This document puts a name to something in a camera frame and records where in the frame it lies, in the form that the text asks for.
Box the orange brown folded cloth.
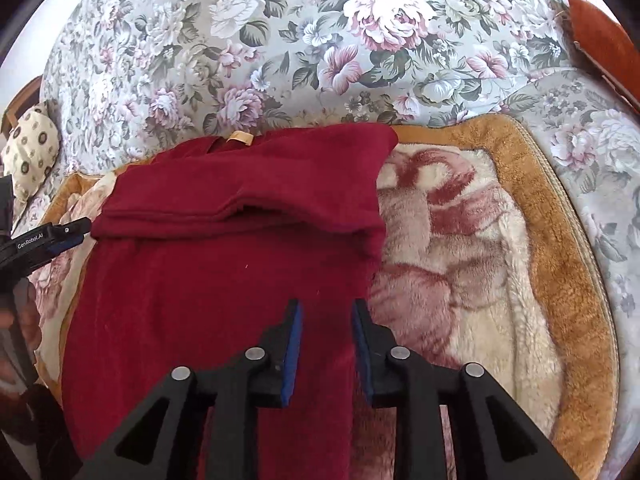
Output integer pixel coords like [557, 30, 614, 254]
[568, 0, 640, 113]

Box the brown floral plush blanket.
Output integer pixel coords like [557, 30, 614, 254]
[32, 116, 618, 479]

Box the left hand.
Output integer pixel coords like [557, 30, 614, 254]
[1, 278, 41, 398]

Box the dark red garment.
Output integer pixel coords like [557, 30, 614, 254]
[61, 124, 397, 479]

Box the cream dotted pillow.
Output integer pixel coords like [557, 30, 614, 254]
[1, 102, 60, 203]

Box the floral bed sheet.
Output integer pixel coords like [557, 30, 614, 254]
[16, 0, 639, 479]

